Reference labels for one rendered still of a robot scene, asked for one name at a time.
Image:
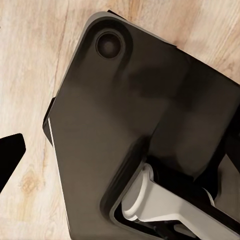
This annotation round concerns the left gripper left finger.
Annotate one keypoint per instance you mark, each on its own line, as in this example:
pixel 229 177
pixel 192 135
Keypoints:
pixel 12 149

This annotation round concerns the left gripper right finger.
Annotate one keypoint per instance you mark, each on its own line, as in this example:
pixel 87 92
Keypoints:
pixel 232 149

